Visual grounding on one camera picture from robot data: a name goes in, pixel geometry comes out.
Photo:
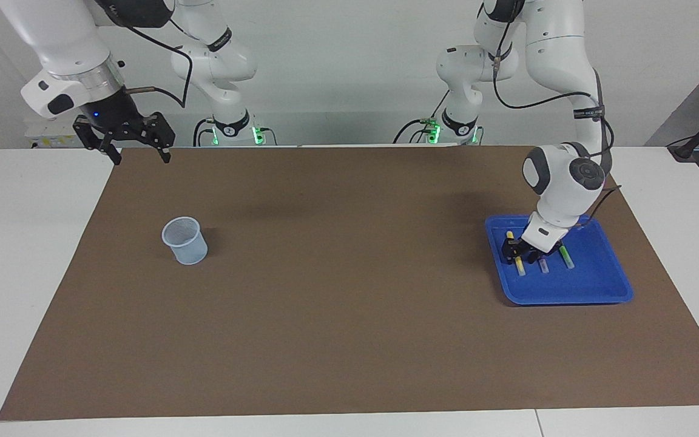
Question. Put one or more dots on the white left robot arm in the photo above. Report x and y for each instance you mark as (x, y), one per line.
(556, 54)

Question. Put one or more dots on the purple pen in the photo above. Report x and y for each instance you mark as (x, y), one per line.
(544, 266)

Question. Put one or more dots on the blue plastic tray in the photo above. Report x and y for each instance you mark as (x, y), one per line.
(592, 279)

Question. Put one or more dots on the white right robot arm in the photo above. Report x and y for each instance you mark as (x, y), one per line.
(58, 36)

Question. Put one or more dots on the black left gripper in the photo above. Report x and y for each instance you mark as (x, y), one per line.
(531, 247)

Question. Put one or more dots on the translucent plastic cup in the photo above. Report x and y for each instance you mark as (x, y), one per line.
(189, 249)

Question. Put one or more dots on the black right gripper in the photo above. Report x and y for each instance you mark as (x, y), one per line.
(110, 112)

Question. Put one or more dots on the yellow pen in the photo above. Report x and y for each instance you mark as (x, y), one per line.
(520, 268)

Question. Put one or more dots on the white wall socket box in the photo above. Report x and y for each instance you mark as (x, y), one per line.
(55, 132)

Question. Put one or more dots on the brown table mat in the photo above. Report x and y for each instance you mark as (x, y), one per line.
(349, 303)

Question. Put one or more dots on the green pen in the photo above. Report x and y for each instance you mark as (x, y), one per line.
(567, 258)

